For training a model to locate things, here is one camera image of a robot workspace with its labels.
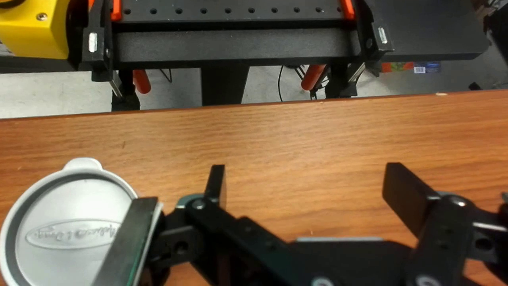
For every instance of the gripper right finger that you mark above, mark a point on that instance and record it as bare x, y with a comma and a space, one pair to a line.
440, 234

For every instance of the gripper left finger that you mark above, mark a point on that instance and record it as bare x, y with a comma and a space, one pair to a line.
222, 230

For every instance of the can with grey plastic lid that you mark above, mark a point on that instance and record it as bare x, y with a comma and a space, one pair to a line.
63, 222

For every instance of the colourful flat packet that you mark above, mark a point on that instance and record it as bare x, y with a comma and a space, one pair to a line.
412, 66

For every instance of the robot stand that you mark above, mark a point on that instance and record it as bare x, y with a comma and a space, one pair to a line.
238, 45

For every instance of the yellow box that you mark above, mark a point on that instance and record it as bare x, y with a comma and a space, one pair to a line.
31, 31

